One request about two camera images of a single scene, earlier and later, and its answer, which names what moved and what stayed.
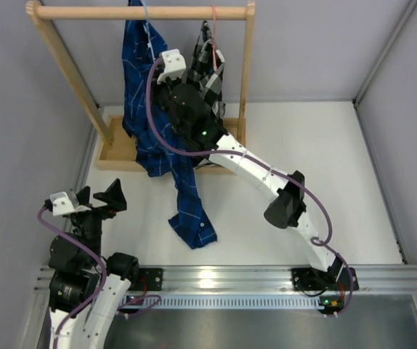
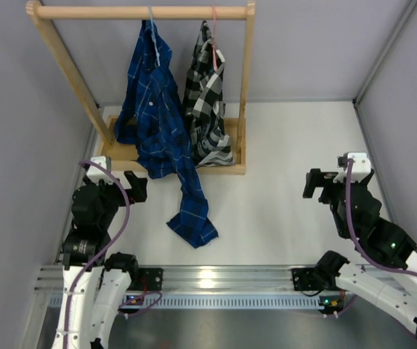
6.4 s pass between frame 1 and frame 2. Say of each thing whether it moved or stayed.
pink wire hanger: stayed
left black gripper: moved
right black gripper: moved
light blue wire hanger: moved
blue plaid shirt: moved
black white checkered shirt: stayed
